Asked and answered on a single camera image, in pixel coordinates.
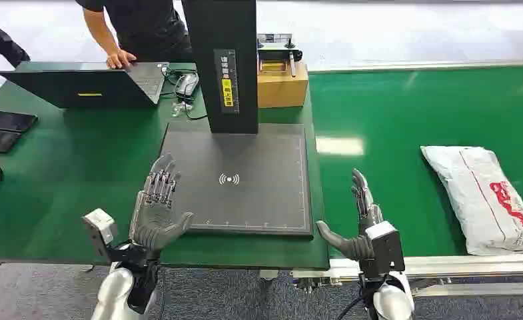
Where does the black scanner base plate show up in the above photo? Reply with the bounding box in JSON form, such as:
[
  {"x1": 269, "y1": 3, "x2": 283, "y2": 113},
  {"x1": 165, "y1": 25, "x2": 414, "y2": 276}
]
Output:
[{"x1": 159, "y1": 122, "x2": 314, "y2": 238}]

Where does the person standing aside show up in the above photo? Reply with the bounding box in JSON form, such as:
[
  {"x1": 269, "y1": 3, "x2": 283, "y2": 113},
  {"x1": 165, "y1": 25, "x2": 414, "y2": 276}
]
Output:
[{"x1": 0, "y1": 2, "x2": 31, "y2": 105}]

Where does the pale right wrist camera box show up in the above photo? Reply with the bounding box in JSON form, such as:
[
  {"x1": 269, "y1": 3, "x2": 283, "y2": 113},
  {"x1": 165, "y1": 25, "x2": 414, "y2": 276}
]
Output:
[{"x1": 364, "y1": 221, "x2": 406, "y2": 273}]

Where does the grey computer mouse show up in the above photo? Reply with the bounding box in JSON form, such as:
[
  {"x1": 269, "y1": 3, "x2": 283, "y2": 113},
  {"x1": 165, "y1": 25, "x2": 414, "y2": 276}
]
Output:
[{"x1": 175, "y1": 72, "x2": 200, "y2": 99}]

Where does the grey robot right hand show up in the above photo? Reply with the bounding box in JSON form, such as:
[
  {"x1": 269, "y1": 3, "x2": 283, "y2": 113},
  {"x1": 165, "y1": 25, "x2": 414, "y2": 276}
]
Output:
[{"x1": 316, "y1": 168, "x2": 384, "y2": 261}]

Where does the silver conveyor frame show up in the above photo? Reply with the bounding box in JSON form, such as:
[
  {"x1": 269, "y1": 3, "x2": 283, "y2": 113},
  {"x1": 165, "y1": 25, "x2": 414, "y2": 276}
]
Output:
[{"x1": 259, "y1": 253, "x2": 523, "y2": 297}]

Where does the cardboard box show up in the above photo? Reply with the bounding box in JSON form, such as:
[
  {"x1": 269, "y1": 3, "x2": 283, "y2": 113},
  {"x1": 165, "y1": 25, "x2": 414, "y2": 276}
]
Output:
[{"x1": 257, "y1": 61, "x2": 310, "y2": 109}]

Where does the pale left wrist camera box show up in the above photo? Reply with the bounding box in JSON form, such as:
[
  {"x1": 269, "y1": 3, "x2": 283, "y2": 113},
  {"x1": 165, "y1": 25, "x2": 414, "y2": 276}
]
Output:
[{"x1": 82, "y1": 208, "x2": 119, "y2": 262}]

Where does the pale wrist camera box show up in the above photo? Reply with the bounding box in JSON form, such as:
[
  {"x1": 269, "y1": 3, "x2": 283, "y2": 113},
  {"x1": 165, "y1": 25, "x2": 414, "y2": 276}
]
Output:
[
  {"x1": 364, "y1": 221, "x2": 406, "y2": 273},
  {"x1": 82, "y1": 208, "x2": 119, "y2": 262}
]

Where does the green table mat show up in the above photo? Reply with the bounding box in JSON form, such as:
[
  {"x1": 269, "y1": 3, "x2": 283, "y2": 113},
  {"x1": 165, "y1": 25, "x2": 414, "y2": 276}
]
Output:
[{"x1": 0, "y1": 61, "x2": 331, "y2": 271}]

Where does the black laptop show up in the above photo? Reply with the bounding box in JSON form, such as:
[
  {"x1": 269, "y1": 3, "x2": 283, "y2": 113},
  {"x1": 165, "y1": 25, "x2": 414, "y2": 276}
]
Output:
[{"x1": 0, "y1": 61, "x2": 171, "y2": 111}]

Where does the white plastic parcel bag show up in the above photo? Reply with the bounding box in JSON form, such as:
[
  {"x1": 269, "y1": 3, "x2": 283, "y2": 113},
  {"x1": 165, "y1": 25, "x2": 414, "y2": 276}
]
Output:
[{"x1": 420, "y1": 145, "x2": 523, "y2": 257}]

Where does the person's hand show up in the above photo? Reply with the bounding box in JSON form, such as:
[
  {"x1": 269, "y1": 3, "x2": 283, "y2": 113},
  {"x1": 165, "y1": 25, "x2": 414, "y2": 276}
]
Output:
[{"x1": 106, "y1": 49, "x2": 137, "y2": 70}]

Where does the clear plastic wrapper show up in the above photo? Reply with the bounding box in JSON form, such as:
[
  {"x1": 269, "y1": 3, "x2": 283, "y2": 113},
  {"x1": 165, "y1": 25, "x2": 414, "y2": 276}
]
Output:
[{"x1": 171, "y1": 100, "x2": 195, "y2": 119}]

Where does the green conveyor belt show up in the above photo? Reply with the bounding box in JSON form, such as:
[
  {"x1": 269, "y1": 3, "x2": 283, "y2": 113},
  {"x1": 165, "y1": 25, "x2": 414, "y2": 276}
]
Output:
[{"x1": 308, "y1": 65, "x2": 523, "y2": 260}]

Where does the black scanner column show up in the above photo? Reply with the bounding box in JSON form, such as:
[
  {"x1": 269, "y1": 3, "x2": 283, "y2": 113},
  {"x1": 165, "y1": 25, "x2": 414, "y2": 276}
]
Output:
[{"x1": 182, "y1": 0, "x2": 260, "y2": 135}]

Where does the black cable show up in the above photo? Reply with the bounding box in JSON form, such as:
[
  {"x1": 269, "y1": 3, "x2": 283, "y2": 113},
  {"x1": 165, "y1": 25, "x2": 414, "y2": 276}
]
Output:
[{"x1": 160, "y1": 64, "x2": 209, "y2": 121}]

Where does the person at laptop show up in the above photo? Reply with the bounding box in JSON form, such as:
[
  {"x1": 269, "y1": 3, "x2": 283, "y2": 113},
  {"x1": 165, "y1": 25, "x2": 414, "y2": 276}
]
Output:
[{"x1": 75, "y1": 0, "x2": 196, "y2": 70}]

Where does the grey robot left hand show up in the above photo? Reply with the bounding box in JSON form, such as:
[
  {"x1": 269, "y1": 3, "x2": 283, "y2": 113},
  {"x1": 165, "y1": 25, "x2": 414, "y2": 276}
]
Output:
[{"x1": 129, "y1": 153, "x2": 195, "y2": 253}]

